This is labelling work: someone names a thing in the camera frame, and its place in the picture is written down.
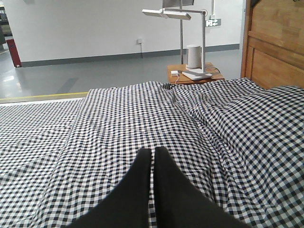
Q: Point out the black white checkered duvet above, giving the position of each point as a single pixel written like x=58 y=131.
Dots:
x=240 y=145

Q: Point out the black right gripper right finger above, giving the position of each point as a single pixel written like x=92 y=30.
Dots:
x=178 y=204

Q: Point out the checkered bed sheet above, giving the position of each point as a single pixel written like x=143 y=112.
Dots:
x=32 y=137

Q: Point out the wooden nightstand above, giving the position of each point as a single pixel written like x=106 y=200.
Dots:
x=193 y=76

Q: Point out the wall exit sign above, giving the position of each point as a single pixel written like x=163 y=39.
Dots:
x=213 y=22

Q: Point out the red floor box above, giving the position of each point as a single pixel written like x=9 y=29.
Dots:
x=14 y=53

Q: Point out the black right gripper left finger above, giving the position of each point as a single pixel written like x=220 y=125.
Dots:
x=127 y=204

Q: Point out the white charger adapter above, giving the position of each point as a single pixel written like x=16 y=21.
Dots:
x=175 y=73

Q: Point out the white cylindrical speaker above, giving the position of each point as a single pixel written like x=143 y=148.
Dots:
x=193 y=56

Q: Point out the wall socket with cable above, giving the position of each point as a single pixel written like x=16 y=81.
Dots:
x=140 y=43

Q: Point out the grey metal stand pole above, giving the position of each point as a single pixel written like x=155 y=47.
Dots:
x=180 y=4

